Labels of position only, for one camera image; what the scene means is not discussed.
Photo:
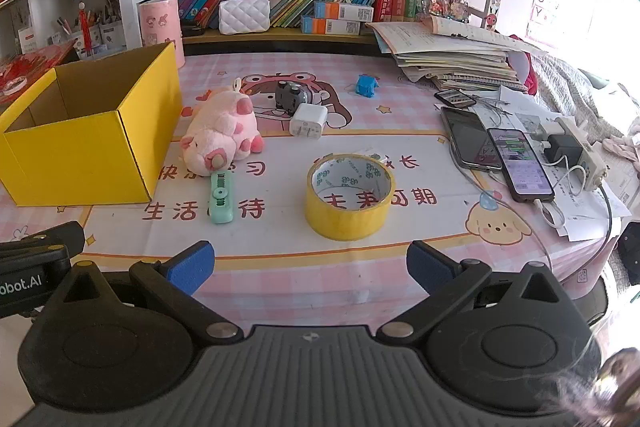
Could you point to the blurry pale fuzzy object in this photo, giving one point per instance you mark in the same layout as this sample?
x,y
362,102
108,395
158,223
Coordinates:
x,y
610,387

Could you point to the smartphone with lit screen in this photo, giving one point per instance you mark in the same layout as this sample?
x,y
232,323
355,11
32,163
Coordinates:
x,y
522,167

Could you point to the pen holders with pens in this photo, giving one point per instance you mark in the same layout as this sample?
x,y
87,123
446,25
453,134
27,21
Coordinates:
x,y
107,29

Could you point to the black charger adapter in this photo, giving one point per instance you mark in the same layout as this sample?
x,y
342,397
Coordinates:
x,y
562,149

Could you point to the small colourful figurines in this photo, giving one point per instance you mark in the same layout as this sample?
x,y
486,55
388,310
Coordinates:
x,y
445,7

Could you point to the red tassel ornament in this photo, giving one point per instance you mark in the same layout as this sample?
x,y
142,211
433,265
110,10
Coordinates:
x,y
86,29

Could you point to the stack of papers and books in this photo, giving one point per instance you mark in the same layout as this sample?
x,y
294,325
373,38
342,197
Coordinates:
x,y
450,52

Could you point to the loose white papers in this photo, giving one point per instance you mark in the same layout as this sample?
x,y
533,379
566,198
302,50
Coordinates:
x,y
595,212

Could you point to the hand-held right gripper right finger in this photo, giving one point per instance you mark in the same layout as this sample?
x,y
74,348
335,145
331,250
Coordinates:
x,y
427,263

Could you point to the yellow tape roll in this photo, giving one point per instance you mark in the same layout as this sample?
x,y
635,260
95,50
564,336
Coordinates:
x,y
340,222

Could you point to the grey blanket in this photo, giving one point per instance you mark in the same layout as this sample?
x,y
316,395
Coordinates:
x,y
565,82

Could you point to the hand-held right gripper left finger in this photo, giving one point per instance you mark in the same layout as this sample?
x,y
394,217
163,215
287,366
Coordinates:
x,y
192,264

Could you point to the yellow cardboard box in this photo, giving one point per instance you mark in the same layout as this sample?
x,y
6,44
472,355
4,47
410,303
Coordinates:
x,y
75,157

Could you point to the pink cylinder container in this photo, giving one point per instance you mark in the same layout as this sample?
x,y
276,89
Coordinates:
x,y
160,32

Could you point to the white charger plug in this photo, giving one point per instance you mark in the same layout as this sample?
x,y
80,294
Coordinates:
x,y
307,122

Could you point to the pink plush pig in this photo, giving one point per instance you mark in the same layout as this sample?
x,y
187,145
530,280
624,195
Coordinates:
x,y
220,127

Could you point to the red paper sheet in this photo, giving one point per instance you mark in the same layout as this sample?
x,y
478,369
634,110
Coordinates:
x,y
35,59

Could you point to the black smartphone dark screen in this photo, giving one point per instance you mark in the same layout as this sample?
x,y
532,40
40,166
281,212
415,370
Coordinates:
x,y
467,137

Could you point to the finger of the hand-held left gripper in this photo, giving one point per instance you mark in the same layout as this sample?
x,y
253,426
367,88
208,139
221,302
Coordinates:
x,y
55,237

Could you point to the small blue toy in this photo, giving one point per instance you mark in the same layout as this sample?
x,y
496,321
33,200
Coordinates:
x,y
366,86

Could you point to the white power strip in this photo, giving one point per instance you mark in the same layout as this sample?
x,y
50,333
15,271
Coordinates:
x,y
592,167

